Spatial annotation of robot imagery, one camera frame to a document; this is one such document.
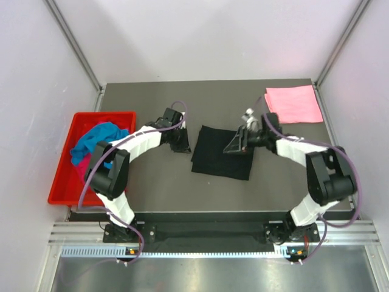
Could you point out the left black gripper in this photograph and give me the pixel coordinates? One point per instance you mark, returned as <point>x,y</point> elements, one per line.
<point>183,147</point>

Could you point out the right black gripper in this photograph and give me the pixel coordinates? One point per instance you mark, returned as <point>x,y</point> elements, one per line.
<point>245,137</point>

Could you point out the black t shirt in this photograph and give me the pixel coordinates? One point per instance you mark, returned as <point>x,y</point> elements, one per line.
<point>208,156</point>

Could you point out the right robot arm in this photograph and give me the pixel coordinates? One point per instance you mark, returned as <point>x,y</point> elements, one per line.
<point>330,175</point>

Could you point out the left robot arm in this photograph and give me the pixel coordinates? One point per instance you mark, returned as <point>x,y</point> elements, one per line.
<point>108,169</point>

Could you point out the pink folded t shirt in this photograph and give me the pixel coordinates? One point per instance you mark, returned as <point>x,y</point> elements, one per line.
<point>294,105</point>

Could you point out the blue t shirt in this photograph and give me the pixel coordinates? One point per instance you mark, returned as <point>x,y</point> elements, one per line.
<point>106,131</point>

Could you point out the magenta t shirt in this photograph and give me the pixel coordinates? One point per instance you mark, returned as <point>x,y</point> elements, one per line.
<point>82,168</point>

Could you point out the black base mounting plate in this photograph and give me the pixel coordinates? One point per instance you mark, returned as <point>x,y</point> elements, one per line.
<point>267,232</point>

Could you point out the red plastic bin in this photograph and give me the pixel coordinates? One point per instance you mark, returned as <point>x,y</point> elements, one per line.
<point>66,187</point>

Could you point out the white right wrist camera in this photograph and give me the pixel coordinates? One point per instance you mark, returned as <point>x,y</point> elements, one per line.
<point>252,123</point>

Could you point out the right aluminium frame post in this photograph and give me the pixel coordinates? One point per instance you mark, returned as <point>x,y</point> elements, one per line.
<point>356,16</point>

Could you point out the aluminium frame post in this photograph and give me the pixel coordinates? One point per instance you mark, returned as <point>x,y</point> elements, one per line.
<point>356,16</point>
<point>55,11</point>

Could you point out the aluminium front rail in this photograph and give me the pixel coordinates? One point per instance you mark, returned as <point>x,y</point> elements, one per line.
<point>88,233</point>

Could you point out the grey slotted cable duct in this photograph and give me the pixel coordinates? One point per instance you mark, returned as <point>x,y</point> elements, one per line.
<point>124,252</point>

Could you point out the left aluminium frame post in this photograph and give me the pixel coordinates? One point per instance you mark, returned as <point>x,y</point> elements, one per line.
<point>55,11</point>

